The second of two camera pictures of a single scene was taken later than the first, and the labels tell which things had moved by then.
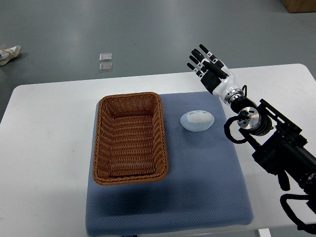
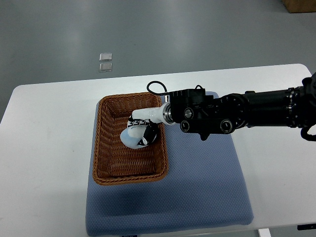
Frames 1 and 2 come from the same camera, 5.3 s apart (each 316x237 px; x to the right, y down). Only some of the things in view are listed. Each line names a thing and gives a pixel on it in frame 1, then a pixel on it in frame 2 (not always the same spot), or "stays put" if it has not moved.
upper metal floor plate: [105, 57] stays put
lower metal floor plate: [105, 67] stays put
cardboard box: [294, 6] stays put
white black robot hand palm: [216, 83] -> [161, 114]
